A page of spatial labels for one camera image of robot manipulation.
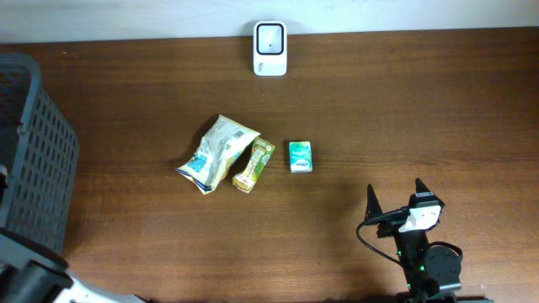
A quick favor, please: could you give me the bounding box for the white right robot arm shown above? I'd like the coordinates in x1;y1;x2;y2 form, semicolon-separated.
355;178;489;303

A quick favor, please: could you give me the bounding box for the green tissue pack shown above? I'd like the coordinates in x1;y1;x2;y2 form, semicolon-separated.
289;141;313;173

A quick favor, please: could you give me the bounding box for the green snack stick pack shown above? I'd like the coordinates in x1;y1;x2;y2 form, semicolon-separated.
232;137;275;194

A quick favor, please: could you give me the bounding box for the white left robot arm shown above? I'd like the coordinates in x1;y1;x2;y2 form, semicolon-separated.
1;228;144;303

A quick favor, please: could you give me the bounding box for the white chips bag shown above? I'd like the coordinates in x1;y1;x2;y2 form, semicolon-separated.
176;114;260;194

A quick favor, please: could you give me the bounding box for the black right camera cable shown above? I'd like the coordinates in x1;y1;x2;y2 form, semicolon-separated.
355;208;410;267

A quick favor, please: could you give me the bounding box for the dark grey plastic basket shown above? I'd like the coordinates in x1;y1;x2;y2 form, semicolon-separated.
1;53;80;253

